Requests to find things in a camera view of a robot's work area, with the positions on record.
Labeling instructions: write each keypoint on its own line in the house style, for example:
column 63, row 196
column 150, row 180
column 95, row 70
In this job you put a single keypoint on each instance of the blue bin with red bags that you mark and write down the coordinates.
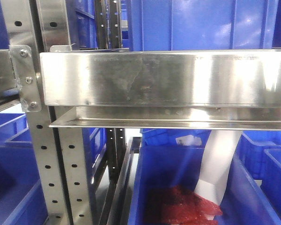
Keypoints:
column 166, row 166

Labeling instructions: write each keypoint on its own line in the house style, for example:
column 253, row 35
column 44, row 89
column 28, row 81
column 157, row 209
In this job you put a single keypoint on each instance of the steel corner bracket plate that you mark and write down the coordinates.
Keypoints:
column 26, row 78

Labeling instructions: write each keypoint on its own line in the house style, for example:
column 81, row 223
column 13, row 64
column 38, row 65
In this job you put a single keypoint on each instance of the large blue bin upper shelf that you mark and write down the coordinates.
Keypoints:
column 156, row 25

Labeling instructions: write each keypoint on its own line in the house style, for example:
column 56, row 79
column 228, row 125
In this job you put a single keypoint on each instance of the stainless steel shelf beam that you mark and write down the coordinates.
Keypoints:
column 208, row 89

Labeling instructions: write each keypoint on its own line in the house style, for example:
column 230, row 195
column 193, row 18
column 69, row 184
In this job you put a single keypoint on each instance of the perforated steel shelf upright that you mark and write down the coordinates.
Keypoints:
column 45, row 26

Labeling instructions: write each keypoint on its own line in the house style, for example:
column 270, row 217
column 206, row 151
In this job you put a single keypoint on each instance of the black perforated rear upright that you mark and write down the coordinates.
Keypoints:
column 115, row 148

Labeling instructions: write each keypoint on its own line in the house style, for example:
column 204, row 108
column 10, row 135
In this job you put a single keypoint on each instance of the blue bin lower left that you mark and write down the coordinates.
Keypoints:
column 21, row 196

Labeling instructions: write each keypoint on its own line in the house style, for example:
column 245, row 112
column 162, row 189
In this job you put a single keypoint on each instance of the blue bin lower right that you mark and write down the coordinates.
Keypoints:
column 260, row 152

